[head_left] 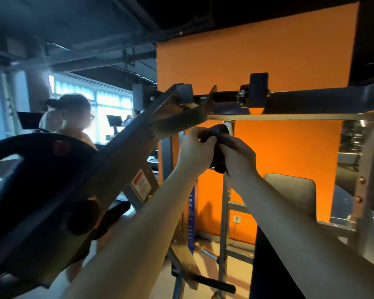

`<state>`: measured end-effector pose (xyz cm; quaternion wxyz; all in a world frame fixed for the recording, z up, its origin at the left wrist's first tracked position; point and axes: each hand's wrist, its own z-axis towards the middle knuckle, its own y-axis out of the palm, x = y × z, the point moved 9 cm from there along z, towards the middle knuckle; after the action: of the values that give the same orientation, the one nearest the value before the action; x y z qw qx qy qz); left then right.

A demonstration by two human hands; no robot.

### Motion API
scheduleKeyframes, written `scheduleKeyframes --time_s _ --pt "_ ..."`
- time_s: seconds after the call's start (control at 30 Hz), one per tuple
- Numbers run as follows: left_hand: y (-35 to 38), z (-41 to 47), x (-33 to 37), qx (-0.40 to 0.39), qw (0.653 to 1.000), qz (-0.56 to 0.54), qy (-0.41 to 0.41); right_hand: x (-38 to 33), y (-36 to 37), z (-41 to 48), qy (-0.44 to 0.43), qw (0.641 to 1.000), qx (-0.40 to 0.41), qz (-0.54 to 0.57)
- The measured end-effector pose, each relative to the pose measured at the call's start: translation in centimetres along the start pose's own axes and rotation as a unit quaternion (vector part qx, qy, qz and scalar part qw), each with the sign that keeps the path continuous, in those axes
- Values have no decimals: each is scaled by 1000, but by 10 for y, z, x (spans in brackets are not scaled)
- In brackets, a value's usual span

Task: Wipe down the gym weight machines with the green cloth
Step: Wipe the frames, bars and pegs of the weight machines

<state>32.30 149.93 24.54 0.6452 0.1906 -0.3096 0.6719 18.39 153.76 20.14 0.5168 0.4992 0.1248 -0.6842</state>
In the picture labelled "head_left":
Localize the person's left hand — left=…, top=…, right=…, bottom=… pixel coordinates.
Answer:
left=176, top=126, right=218, bottom=176

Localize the green cleaning cloth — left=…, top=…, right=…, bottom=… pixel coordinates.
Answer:
left=201, top=123, right=231, bottom=174

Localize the dark blue stand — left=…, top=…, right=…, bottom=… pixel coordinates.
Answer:
left=186, top=184, right=198, bottom=254

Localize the person's right forearm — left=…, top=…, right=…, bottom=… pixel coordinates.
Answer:
left=237, top=176, right=374, bottom=299

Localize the person's right hand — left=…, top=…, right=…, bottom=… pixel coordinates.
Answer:
left=219, top=134, right=260, bottom=192

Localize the black rubber weight plate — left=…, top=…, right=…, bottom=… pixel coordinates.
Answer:
left=0, top=132, right=132, bottom=299

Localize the grey steel gym machine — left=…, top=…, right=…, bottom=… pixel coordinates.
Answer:
left=0, top=71, right=374, bottom=299

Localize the person's left forearm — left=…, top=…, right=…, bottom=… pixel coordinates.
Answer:
left=61, top=166, right=197, bottom=299

